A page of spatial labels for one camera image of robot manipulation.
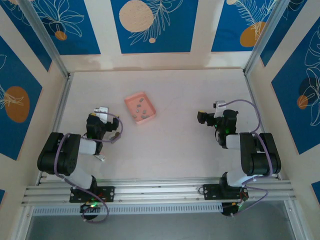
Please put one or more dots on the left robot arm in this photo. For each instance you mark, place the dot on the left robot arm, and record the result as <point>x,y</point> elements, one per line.
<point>62,157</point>

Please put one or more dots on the aluminium side rail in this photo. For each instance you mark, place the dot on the aluminium side rail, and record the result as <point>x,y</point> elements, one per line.
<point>63,100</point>
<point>253,100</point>

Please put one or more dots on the pink and white mini stapler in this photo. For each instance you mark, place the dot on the pink and white mini stapler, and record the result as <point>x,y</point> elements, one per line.
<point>100,157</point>

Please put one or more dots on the black controller board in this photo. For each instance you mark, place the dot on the black controller board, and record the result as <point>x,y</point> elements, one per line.
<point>228,211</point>
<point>87,208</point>

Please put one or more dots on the aluminium frame leg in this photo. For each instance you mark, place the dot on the aluminium frame leg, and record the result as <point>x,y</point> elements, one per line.
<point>296,225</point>
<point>23,225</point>

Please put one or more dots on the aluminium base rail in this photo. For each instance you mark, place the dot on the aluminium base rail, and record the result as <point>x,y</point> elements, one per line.
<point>160,192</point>

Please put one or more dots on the pink plastic tray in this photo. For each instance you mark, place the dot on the pink plastic tray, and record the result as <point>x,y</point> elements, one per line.
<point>130,105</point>

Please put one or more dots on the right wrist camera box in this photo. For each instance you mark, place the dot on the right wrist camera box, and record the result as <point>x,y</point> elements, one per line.
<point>220,105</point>

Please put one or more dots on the aluminium corner post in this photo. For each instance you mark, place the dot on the aluminium corner post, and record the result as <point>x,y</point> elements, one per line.
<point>45,37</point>
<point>262,35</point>

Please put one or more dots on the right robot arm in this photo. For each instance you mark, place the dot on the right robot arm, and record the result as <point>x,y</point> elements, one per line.
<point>260,160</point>

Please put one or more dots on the blue floral wall panel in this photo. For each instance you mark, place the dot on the blue floral wall panel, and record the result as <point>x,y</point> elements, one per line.
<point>25,32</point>
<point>82,25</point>
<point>225,25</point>
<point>175,25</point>
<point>295,20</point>
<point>287,120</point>
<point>25,130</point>

